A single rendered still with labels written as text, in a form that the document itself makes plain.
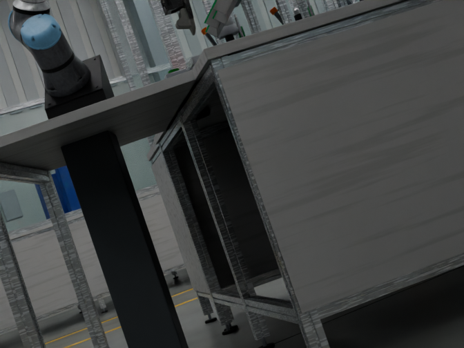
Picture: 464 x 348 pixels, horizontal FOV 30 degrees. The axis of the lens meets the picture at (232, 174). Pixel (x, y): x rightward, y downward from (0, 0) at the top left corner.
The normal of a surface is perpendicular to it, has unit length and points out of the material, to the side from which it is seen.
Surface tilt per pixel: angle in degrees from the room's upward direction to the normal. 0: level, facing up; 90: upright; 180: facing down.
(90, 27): 90
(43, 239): 90
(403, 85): 90
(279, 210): 90
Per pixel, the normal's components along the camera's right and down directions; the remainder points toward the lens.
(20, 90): 0.31, -0.15
